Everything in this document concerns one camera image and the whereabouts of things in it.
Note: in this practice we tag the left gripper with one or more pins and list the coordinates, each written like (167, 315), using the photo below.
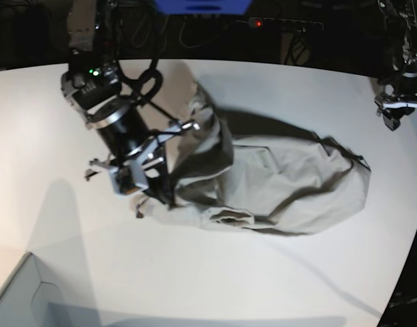
(392, 109)

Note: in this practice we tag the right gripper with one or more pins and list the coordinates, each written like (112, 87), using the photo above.
(145, 163)

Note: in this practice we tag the beige t-shirt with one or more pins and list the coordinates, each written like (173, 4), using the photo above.
(246, 168)

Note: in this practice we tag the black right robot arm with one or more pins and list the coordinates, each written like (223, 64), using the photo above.
(120, 109)

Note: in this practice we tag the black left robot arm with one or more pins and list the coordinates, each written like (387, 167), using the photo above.
(398, 95)

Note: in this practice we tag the black power strip red light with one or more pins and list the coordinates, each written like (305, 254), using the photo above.
(287, 25)

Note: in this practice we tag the blue plastic bin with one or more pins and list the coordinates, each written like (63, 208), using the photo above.
(185, 7)

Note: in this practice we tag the grey cardboard box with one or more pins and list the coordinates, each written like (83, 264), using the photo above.
(27, 300)

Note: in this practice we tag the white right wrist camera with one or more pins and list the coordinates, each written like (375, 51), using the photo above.
(129, 179)

